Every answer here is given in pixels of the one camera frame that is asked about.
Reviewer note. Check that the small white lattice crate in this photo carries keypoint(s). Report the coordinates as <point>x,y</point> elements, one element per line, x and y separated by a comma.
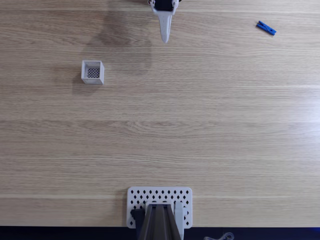
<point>86,80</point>

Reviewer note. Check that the dark aluminium stand post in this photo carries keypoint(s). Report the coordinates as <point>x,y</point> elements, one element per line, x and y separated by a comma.
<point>158,222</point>

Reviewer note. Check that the black stand clamp knob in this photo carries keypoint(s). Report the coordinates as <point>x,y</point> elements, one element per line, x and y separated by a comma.
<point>137,214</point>

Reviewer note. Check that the white stand bracket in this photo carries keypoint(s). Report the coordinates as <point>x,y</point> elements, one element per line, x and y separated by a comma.
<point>178,212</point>

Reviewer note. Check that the blue clothes peg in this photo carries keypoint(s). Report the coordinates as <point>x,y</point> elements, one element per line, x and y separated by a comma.
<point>266,28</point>

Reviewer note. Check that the white perforated stand base plate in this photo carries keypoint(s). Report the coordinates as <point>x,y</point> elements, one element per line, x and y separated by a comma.
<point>160,193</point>

